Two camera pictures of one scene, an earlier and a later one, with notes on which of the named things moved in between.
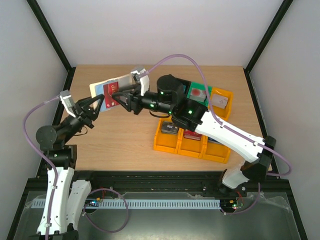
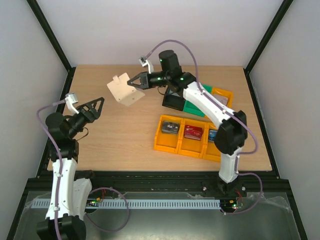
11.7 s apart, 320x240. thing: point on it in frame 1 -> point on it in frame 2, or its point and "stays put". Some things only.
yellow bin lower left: (167, 143) stays put
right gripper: (135, 102) -> (145, 80)
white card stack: (219, 101) stays put
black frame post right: (263, 43) stays put
